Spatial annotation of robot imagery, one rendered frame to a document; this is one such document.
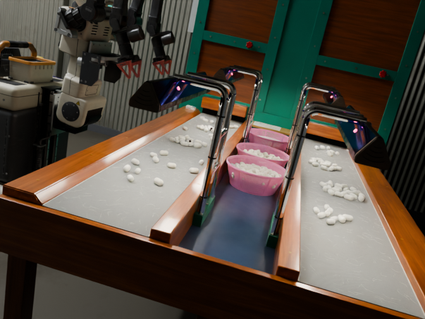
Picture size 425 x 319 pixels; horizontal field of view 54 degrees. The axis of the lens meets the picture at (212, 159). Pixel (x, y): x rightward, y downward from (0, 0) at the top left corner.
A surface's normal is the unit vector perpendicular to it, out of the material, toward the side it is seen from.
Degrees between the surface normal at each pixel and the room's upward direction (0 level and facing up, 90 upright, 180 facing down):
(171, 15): 90
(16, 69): 92
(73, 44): 90
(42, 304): 0
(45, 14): 90
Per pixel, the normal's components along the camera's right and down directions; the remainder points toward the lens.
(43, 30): -0.24, 0.23
